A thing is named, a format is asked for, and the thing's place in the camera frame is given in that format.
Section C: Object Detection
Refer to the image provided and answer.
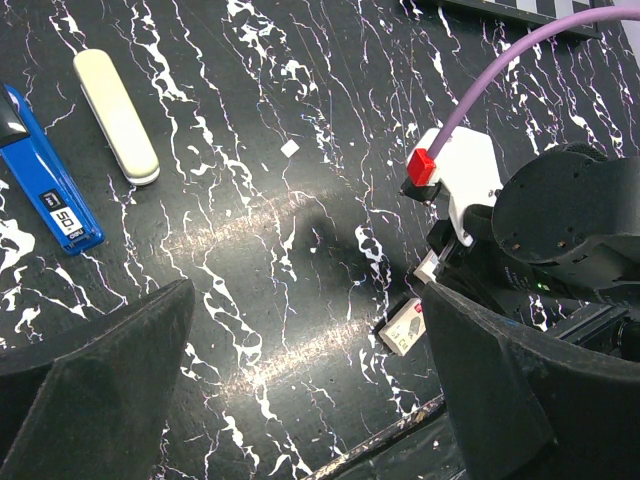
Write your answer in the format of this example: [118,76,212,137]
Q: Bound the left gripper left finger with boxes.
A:
[1,279,195,479]

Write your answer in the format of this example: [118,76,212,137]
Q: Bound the white beige stapler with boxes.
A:
[73,49,160,186]

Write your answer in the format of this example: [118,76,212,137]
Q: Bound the blue black stapler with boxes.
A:
[1,84,104,256]

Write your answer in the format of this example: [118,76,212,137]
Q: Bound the silver staple strip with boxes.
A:
[280,139,300,158]

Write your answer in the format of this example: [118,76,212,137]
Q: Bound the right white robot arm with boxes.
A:
[428,142,639,314]

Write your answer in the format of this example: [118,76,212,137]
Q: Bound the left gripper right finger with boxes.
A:
[422,283,639,479]

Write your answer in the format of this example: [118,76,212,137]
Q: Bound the white staple box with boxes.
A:
[379,298,426,356]

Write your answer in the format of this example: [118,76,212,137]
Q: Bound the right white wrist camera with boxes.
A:
[406,127,503,247]

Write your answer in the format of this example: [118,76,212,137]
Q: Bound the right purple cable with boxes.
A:
[428,4,640,161]

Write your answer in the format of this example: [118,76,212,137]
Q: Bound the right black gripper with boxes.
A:
[426,205,569,315]

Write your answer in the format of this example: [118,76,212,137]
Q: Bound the checkered chess board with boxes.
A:
[421,0,607,27]

